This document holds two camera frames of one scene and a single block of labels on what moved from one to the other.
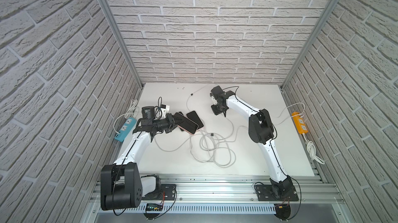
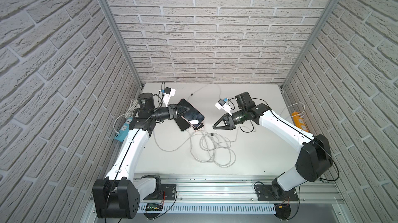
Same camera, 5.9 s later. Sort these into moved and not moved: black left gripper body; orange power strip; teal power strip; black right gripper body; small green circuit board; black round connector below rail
Moved: black left gripper body; black right gripper body
Not moved: orange power strip; teal power strip; black round connector below rail; small green circuit board
